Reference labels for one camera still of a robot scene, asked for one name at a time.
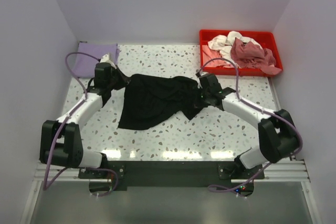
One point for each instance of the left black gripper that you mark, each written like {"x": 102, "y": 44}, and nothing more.
{"x": 124, "y": 80}

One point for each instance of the white crumpled t shirt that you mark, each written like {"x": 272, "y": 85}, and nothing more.
{"x": 223, "y": 44}

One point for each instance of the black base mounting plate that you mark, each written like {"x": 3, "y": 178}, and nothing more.
{"x": 121, "y": 175}

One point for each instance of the folded lavender t shirt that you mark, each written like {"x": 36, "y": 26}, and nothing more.
{"x": 85, "y": 66}

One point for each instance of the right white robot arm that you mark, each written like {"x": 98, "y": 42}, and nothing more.
{"x": 278, "y": 137}

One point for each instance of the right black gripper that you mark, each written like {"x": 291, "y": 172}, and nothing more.
{"x": 200, "y": 87}

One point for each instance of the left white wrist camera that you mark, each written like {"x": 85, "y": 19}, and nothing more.
{"x": 107, "y": 59}

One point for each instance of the aluminium extrusion rail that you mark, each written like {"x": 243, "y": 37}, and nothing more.
{"x": 69, "y": 175}

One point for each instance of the black t shirt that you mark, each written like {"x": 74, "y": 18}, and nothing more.
{"x": 150, "y": 100}

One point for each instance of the dusty rose crumpled t shirt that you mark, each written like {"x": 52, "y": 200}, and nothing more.
{"x": 249, "y": 55}

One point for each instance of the salmon pink t shirt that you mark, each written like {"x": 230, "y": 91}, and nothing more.
{"x": 213, "y": 57}

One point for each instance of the red plastic bin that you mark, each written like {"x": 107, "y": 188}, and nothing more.
{"x": 265, "y": 39}

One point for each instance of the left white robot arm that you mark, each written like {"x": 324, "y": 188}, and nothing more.
{"x": 61, "y": 142}

